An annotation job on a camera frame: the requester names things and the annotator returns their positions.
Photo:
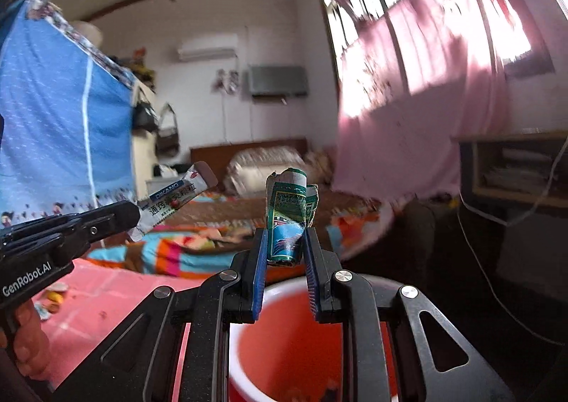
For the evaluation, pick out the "person's left hand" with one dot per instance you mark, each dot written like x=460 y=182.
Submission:
x=31 y=340

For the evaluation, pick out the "wall television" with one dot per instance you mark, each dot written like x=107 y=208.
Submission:
x=277 y=80

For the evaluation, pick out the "stack of papers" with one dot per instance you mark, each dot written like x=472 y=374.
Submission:
x=519 y=169

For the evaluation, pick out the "wall socket with plugs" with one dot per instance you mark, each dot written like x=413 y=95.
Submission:
x=227 y=81

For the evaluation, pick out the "brown wooden headboard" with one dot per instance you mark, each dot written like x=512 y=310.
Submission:
x=213 y=158

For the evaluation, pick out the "white air conditioner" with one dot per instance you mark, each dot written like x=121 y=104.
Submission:
x=206 y=47

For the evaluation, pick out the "small yellow wrapper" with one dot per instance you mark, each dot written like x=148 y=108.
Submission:
x=56 y=295

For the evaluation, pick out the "white nightstand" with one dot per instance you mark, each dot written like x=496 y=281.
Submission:
x=155 y=191

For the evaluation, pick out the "beige pillow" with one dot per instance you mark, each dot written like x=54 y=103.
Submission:
x=244 y=181

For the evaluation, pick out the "blue dotted fabric wardrobe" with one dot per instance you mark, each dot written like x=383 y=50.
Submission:
x=57 y=118

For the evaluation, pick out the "orange plastic bucket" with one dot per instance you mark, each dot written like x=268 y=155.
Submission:
x=288 y=348

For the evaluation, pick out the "pink hanging sheet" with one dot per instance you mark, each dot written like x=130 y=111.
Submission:
x=399 y=140

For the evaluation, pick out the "beige wooden cabinet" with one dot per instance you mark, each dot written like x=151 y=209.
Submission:
x=142 y=162

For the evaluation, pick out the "grey hanging bag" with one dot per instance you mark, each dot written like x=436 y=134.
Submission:
x=167 y=138

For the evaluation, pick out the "blue green packet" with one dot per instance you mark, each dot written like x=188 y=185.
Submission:
x=286 y=215

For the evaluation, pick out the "black hanging bag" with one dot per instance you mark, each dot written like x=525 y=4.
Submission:
x=144 y=115

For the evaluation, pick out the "black cloth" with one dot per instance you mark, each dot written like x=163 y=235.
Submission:
x=177 y=170

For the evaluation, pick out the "black mesh appliance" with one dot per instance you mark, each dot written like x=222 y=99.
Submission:
x=419 y=229

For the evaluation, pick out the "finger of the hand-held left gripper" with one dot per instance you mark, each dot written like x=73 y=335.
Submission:
x=111 y=220

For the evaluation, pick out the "white basket on wardrobe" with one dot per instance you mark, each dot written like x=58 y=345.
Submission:
x=88 y=33

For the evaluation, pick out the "white sachet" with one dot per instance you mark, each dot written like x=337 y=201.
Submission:
x=171 y=202

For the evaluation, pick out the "stack of colourful boxes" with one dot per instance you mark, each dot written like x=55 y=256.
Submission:
x=135 y=67

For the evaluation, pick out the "small blue white wrapper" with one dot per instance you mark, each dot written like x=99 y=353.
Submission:
x=46 y=310

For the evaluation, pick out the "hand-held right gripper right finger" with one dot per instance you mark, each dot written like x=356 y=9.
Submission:
x=312 y=277

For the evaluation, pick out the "white tissue box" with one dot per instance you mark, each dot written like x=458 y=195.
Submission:
x=166 y=170

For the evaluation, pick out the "floral pillow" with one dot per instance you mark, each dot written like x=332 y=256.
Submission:
x=262 y=158

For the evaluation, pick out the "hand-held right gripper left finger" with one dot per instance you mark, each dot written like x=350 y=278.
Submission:
x=258 y=277

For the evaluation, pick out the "wooden desk shelf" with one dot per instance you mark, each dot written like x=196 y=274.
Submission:
x=470 y=171

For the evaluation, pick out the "beige bundled blanket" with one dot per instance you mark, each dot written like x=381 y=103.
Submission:
x=319 y=166

